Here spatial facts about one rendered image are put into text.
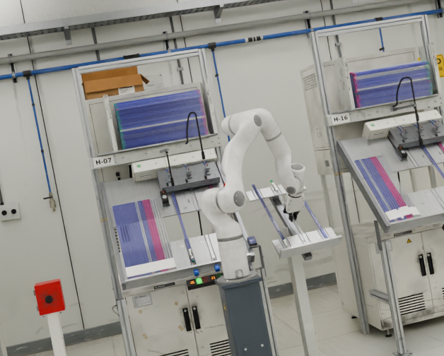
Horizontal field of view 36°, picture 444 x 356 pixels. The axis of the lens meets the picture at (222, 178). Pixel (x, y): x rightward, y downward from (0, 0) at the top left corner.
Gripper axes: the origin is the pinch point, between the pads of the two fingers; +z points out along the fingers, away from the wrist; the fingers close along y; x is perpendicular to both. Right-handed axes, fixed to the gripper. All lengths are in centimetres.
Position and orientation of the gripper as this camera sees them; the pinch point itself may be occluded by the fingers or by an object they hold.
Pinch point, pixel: (293, 217)
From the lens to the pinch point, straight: 358.5
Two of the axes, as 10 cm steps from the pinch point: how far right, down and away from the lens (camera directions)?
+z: -0.1, 8.3, 5.5
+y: 9.3, -1.9, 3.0
